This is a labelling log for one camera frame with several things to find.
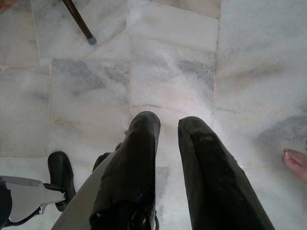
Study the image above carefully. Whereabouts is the brown wooden chair leg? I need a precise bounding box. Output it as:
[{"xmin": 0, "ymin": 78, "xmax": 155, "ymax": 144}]
[{"xmin": 62, "ymin": 0, "xmax": 97, "ymax": 45}]

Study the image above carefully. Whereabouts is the robot right leg grey black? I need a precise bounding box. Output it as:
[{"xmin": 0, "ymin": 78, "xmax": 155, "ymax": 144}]
[{"xmin": 50, "ymin": 152, "xmax": 118, "ymax": 230}]

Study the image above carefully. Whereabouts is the person's bare foot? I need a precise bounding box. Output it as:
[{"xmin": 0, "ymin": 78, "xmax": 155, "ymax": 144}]
[{"xmin": 283, "ymin": 148, "xmax": 307, "ymax": 187}]

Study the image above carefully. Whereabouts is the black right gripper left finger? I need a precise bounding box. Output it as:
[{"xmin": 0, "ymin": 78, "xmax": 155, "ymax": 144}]
[{"xmin": 89, "ymin": 111, "xmax": 161, "ymax": 230}]

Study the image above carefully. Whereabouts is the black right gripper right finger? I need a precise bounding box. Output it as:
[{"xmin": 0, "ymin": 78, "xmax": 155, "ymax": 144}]
[{"xmin": 177, "ymin": 116, "xmax": 276, "ymax": 230}]

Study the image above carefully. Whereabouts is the robot left leg silver black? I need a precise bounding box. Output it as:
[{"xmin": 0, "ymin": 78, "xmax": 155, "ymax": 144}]
[{"xmin": 0, "ymin": 151, "xmax": 77, "ymax": 227}]

